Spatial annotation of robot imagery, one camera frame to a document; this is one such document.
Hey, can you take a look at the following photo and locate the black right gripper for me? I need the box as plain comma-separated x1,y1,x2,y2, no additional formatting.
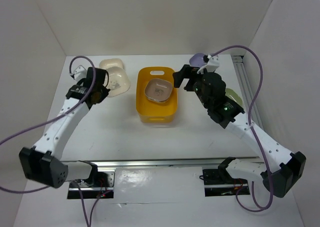
172,63,211,109

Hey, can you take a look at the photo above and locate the brown panda plate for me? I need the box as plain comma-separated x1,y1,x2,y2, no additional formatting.
144,78,173,103

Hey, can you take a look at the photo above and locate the cream panda plate back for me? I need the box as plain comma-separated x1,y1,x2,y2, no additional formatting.
99,58,124,70

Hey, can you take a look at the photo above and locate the cream panda plate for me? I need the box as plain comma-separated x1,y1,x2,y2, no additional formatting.
103,66,131,98
99,58,124,70

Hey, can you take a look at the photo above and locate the cream panda plate front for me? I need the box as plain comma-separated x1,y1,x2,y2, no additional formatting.
103,66,131,98

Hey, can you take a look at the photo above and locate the purple plate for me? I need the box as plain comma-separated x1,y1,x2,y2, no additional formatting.
149,98,169,105
189,53,208,68

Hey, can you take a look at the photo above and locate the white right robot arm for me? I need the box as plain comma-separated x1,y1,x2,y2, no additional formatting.
172,64,306,198

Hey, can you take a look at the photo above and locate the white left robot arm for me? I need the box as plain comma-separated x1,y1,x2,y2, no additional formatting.
19,67,110,189

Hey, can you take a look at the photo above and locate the yellow plastic bin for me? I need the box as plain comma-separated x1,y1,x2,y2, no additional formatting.
135,66,178,124

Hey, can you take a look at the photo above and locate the green panda plate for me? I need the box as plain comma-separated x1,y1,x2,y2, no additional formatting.
225,88,243,107

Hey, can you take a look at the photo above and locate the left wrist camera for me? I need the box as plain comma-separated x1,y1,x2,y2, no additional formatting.
70,65,87,82

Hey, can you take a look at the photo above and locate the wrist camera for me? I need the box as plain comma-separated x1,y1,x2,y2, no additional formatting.
197,54,220,74
70,65,87,82

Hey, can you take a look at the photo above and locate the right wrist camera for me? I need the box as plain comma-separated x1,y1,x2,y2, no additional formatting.
197,54,220,74

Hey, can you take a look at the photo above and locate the aluminium table edge rail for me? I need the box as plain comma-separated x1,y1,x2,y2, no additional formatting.
59,156,261,170

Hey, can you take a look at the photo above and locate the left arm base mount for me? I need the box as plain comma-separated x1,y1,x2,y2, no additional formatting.
66,167,116,200

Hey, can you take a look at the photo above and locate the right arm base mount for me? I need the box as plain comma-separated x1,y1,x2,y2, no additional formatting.
199,169,250,197

